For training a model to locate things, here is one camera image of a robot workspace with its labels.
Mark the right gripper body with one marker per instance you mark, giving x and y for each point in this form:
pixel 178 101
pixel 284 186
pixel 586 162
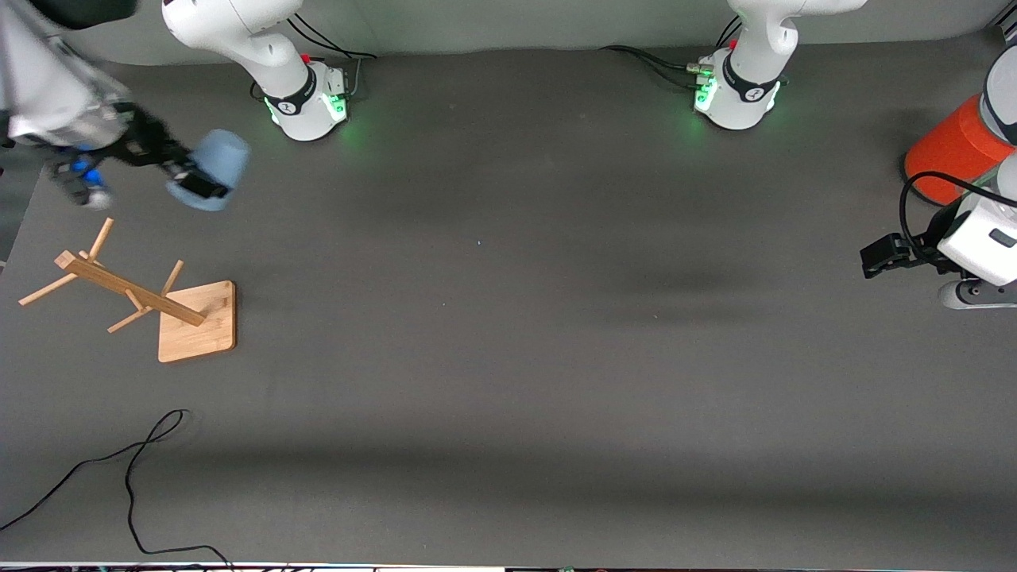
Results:
pixel 141 143

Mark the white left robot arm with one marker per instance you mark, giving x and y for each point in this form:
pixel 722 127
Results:
pixel 755 56

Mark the orange cylindrical can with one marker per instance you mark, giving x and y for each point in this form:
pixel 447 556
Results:
pixel 949 151

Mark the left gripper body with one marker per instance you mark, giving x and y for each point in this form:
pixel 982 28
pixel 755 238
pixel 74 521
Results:
pixel 928 242

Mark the aluminium frame rail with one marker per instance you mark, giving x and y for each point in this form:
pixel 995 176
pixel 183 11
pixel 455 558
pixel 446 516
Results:
pixel 1007 30

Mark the wooden mug rack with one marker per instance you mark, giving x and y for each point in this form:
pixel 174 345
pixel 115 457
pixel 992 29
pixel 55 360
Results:
pixel 191 322

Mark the light blue cup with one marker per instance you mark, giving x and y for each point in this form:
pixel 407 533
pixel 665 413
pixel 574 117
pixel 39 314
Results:
pixel 222 163

